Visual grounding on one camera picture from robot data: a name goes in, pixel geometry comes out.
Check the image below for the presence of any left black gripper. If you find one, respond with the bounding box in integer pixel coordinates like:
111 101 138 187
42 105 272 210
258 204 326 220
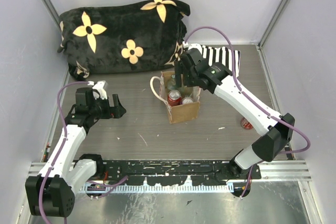
90 94 126 119

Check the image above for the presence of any clear glass soda bottle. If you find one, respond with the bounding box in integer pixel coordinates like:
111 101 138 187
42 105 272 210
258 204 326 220
180 87 193 98
167 74 178 91

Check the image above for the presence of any red cola can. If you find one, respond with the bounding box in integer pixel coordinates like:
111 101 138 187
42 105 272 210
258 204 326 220
167 90 182 106

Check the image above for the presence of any purple Fanta can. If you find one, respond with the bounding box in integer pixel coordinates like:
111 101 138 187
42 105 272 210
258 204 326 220
182 97 194 104

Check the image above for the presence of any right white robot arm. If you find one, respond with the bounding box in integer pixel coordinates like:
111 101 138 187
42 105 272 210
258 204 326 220
174 48 295 179

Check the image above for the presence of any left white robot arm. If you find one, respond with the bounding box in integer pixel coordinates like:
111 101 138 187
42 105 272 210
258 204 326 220
25 81 126 219

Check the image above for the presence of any brown burlap canvas bag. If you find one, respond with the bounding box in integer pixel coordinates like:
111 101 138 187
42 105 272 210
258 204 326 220
150 71 201 124

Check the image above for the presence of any black floral plush blanket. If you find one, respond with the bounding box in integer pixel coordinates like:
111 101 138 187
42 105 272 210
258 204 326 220
58 0 191 81

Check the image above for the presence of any black white striped cloth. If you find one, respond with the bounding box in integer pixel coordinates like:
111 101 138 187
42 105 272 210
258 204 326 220
201 45 240 77

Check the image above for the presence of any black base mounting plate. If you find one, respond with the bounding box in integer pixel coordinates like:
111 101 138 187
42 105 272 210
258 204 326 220
89 159 261 187

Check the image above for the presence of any lying red Coca-Cola can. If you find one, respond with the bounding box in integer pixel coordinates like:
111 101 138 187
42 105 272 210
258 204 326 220
240 118 253 130

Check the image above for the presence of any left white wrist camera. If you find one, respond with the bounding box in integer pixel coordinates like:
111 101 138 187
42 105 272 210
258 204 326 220
88 80 108 100

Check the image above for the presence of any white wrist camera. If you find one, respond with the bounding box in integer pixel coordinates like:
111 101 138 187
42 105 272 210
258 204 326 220
182 41 203 53
88 80 108 100

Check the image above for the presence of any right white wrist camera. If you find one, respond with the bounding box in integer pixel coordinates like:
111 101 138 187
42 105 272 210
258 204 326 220
182 41 203 53

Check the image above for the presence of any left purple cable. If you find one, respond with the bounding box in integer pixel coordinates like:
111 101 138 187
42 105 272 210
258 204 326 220
38 81 94 224

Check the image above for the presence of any aluminium front rail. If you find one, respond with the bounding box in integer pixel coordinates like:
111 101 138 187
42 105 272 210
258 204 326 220
28 159 313 194

